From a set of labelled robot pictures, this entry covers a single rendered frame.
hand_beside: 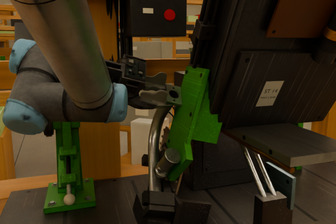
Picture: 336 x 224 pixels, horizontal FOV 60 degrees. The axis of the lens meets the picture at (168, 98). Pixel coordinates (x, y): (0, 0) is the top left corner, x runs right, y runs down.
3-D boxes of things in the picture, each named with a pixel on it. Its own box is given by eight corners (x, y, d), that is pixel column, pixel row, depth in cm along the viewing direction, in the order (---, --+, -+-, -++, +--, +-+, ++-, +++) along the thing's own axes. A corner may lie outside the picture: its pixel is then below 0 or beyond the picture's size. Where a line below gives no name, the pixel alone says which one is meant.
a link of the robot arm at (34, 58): (7, 83, 60) (19, 52, 64) (62, 95, 63) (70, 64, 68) (5, 60, 54) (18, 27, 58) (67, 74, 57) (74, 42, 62)
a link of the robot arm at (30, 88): (56, 117, 49) (69, 67, 55) (-11, 116, 49) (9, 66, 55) (68, 138, 56) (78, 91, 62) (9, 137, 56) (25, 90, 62)
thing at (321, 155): (359, 163, 55) (361, 148, 55) (289, 174, 51) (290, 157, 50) (246, 117, 92) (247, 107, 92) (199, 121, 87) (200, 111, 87)
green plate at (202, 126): (213, 166, 66) (238, 76, 64) (180, 162, 64) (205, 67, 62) (194, 149, 77) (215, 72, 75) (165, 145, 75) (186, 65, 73)
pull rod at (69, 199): (75, 206, 72) (74, 184, 71) (63, 208, 71) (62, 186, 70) (75, 195, 77) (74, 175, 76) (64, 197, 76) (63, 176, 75)
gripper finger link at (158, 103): (183, 101, 66) (144, 88, 63) (172, 115, 70) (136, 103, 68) (183, 91, 68) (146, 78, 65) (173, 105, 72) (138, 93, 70)
